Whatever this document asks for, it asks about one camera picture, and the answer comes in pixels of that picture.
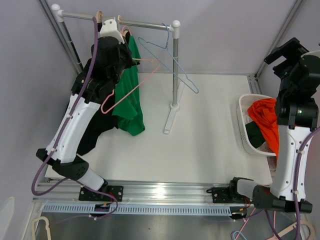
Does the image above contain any orange t shirt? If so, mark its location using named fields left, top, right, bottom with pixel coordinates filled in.
left=247, top=97, right=280, bottom=156

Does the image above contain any pink wire hanger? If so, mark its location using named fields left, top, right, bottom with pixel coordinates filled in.
left=100, top=25, right=160, bottom=114

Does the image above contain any bright green t shirt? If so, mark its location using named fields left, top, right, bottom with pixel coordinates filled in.
left=111, top=33, right=146, bottom=137

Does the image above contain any white and dark green shirt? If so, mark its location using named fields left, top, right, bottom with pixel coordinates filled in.
left=245, top=121, right=266, bottom=149

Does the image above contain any blue wire hanger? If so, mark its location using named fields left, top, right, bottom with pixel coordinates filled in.
left=138, top=23, right=199, bottom=94

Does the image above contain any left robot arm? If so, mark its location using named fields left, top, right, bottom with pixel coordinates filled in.
left=36, top=34, right=138, bottom=201

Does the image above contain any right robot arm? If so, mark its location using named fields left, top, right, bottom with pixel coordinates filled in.
left=227, top=37, right=320, bottom=213

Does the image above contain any beige hanger with black shirt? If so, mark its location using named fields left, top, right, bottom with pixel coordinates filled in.
left=96, top=10, right=103, bottom=24

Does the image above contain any black t shirt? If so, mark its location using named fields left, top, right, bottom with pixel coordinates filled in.
left=63, top=110, right=119, bottom=156

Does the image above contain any beige hanger on floor right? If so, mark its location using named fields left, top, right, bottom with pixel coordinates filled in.
left=278, top=220, right=316, bottom=240

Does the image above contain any beige hanger on floor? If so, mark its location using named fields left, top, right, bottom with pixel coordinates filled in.
left=278, top=220, right=316, bottom=240
left=30, top=216, right=53, bottom=240

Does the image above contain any blue hanger on floor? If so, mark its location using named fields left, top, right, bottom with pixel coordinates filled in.
left=230, top=230, right=247, bottom=240

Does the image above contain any beige hanger on floor left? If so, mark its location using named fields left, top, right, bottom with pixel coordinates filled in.
left=30, top=216, right=53, bottom=240

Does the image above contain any white plastic basket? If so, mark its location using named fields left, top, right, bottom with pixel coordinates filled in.
left=236, top=94, right=276, bottom=157

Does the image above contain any metal clothes rack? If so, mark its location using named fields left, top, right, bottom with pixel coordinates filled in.
left=51, top=4, right=186, bottom=135

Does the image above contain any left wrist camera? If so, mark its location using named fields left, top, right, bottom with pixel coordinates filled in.
left=99, top=17, right=125, bottom=44

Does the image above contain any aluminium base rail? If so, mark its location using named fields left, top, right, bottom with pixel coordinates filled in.
left=32, top=177, right=303, bottom=208

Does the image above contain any slotted cable duct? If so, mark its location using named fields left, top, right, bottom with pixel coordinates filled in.
left=42, top=203, right=246, bottom=216

